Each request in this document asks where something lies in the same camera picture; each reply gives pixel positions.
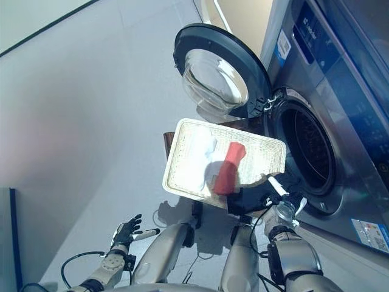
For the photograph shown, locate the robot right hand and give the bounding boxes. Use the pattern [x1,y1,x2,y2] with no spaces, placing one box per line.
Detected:
[261,176,308,215]

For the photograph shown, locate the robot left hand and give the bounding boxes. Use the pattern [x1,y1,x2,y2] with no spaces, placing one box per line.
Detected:
[111,214,161,249]

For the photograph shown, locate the black mesh cloth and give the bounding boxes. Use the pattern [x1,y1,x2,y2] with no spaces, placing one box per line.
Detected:
[227,175,300,217]

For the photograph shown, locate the grey front-load washing machine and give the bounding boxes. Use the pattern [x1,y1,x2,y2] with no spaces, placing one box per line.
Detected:
[260,0,389,255]

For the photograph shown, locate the round glass washing machine door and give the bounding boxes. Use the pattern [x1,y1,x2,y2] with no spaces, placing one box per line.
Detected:
[172,23,272,120]

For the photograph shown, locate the cream wicker basket tray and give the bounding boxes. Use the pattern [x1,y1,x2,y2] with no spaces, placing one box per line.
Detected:
[162,118,287,211]

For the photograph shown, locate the red folded cloth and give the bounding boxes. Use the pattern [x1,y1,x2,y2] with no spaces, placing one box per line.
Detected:
[212,141,246,196]

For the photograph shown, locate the silver robot right leg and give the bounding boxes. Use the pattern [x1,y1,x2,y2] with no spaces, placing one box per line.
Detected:
[219,214,261,292]

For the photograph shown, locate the small flat white cloth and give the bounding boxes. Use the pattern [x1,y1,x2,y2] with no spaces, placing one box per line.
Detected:
[210,150,228,187]

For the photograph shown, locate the white rolled cloth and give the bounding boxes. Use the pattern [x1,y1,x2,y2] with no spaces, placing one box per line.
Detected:
[190,129,220,192]

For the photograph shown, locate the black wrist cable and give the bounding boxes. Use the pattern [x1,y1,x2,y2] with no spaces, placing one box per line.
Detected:
[60,251,106,290]

